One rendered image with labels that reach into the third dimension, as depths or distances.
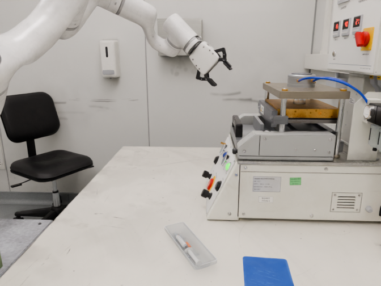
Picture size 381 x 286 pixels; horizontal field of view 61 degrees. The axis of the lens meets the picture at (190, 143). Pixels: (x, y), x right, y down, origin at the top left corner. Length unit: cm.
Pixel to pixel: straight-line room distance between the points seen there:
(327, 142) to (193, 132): 169
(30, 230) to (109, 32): 181
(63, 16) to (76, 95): 160
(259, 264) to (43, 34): 83
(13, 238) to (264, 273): 63
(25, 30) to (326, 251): 96
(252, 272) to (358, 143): 44
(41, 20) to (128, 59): 149
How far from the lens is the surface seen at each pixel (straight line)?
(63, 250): 87
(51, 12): 108
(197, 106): 245
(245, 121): 113
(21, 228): 101
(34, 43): 101
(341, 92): 92
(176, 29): 135
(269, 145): 87
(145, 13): 130
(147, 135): 254
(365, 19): 99
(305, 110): 93
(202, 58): 132
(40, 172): 225
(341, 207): 98
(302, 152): 89
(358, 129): 94
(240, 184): 89
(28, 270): 83
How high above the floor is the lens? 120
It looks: 15 degrees down
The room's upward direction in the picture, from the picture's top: straight up
